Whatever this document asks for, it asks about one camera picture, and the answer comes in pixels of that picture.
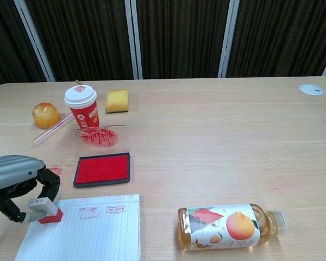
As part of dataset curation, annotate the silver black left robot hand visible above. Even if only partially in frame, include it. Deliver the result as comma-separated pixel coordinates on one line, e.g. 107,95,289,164
0,154,61,224

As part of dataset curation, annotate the small red stamp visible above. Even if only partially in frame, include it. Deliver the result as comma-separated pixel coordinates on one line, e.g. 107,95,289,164
27,197,65,225

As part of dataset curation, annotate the clear wrapped straw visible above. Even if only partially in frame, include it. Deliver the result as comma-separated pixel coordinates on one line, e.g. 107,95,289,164
32,113,74,148

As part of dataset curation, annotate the orange peach fruit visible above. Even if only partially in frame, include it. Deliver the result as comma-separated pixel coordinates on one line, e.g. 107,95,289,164
32,102,61,129

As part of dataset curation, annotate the red ink pad clear lid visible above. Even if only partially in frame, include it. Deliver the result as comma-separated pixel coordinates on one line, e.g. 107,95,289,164
72,124,131,188

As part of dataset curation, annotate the red paper cup white lid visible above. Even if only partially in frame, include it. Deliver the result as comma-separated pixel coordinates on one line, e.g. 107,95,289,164
64,85,102,131

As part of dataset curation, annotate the white lined notepad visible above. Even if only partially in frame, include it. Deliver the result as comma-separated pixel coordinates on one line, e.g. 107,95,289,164
14,193,141,261

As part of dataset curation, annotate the yellow sponge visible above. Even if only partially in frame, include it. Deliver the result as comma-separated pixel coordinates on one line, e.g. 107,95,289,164
105,89,130,114

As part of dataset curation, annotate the black partition panel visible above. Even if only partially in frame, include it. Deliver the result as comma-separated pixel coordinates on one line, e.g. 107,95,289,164
227,0,326,77
0,0,48,89
26,0,134,82
137,0,230,80

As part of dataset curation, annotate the peach tea plastic bottle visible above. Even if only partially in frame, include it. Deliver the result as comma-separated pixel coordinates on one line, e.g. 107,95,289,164
177,203,289,256

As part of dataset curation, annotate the white round cable grommet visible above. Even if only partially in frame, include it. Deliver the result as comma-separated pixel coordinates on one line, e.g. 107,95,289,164
299,83,324,96

